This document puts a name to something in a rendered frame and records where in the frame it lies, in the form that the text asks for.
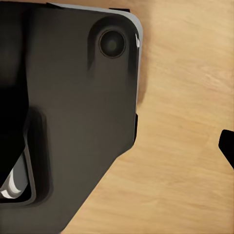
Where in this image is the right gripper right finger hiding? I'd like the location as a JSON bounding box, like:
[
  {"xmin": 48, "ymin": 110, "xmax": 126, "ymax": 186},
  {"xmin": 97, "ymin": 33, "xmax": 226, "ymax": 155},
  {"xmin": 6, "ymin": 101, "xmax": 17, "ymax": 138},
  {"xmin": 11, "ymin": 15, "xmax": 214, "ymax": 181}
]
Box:
[{"xmin": 218, "ymin": 130, "xmax": 234, "ymax": 169}]

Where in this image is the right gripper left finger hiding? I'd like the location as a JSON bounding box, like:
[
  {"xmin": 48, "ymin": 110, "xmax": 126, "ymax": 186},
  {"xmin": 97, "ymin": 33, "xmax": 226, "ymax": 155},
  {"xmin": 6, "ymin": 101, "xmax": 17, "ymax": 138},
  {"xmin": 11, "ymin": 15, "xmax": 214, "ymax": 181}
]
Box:
[{"xmin": 0, "ymin": 130, "xmax": 25, "ymax": 188}]

